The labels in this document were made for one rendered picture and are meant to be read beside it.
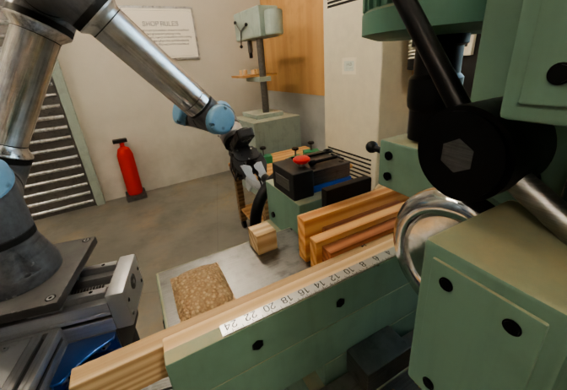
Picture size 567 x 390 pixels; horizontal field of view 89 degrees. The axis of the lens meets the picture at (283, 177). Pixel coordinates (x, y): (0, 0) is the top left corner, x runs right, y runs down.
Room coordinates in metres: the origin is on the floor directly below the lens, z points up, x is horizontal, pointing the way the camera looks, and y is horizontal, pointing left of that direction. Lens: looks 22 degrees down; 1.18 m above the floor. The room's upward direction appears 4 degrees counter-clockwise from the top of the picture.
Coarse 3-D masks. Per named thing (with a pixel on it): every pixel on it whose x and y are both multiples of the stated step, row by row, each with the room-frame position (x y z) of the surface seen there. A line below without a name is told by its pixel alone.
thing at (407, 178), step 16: (384, 144) 0.39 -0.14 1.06; (400, 144) 0.36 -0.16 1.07; (416, 144) 0.35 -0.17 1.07; (384, 160) 0.38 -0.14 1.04; (400, 160) 0.36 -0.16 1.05; (416, 160) 0.34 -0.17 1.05; (384, 176) 0.38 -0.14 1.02; (400, 176) 0.36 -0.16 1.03; (416, 176) 0.34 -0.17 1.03; (400, 192) 0.36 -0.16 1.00; (416, 192) 0.33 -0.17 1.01
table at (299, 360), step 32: (224, 256) 0.38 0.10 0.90; (256, 256) 0.38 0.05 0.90; (288, 256) 0.37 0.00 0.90; (160, 288) 0.32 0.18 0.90; (256, 288) 0.31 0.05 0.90; (352, 320) 0.25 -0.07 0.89; (384, 320) 0.28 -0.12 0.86; (288, 352) 0.22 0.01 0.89; (320, 352) 0.23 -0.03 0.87; (224, 384) 0.19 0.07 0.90; (256, 384) 0.20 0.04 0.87; (288, 384) 0.21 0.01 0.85
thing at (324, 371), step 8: (400, 320) 0.29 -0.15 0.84; (408, 320) 0.30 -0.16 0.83; (392, 328) 0.29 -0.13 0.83; (400, 328) 0.29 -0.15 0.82; (408, 328) 0.30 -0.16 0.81; (400, 336) 0.29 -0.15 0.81; (336, 360) 0.24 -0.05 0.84; (344, 360) 0.25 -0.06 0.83; (320, 368) 0.25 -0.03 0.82; (328, 368) 0.24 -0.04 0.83; (336, 368) 0.24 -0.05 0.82; (344, 368) 0.25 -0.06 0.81; (320, 376) 0.25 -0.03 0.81; (328, 376) 0.24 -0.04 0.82; (336, 376) 0.24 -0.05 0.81
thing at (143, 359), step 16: (304, 272) 0.28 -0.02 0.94; (272, 288) 0.26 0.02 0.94; (224, 304) 0.24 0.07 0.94; (240, 304) 0.24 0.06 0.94; (192, 320) 0.22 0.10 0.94; (160, 336) 0.21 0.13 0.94; (112, 352) 0.19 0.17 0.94; (128, 352) 0.19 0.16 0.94; (144, 352) 0.19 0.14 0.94; (160, 352) 0.20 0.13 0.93; (80, 368) 0.18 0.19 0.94; (96, 368) 0.18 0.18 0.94; (112, 368) 0.18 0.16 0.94; (128, 368) 0.18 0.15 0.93; (144, 368) 0.19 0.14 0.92; (160, 368) 0.19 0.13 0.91; (80, 384) 0.17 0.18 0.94; (96, 384) 0.17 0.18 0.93; (112, 384) 0.18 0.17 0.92; (128, 384) 0.18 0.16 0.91; (144, 384) 0.19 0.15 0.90
